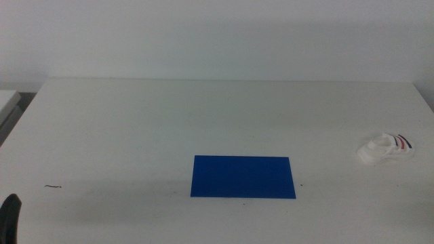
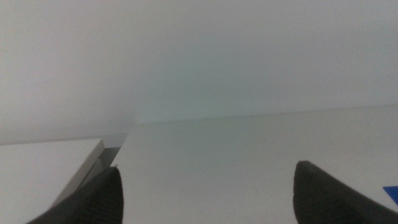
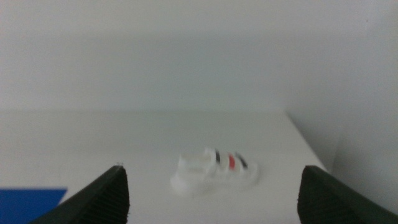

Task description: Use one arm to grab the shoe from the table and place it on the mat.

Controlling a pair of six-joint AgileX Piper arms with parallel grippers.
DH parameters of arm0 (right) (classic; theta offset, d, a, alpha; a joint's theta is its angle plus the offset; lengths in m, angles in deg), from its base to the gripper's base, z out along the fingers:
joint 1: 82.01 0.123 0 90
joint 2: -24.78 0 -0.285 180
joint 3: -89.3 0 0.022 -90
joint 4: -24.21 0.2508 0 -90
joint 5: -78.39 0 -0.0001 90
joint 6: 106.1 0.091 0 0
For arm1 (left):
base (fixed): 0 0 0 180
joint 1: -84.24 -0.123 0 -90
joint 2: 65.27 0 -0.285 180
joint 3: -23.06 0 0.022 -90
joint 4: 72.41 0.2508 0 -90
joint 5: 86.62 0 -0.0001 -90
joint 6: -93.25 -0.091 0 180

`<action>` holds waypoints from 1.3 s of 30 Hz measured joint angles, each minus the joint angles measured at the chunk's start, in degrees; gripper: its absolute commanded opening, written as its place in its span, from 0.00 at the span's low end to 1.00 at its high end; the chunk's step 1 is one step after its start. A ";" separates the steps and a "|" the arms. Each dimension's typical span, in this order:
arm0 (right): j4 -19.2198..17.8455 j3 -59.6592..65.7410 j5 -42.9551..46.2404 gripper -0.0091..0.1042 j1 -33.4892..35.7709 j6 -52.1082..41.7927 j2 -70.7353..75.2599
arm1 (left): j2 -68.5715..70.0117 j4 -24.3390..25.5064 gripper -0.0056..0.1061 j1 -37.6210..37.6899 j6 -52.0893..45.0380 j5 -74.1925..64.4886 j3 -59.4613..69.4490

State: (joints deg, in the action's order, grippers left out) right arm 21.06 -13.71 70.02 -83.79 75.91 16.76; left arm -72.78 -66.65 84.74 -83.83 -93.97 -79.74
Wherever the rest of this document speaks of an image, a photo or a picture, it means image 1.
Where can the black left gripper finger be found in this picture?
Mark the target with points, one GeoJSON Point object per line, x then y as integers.
{"type": "Point", "coordinates": [9, 220]}

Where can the blue rectangular mat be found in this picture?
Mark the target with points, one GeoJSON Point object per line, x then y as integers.
{"type": "Point", "coordinates": [242, 177]}

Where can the small dark thread scrap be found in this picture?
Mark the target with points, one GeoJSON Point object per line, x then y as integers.
{"type": "Point", "coordinates": [52, 186]}

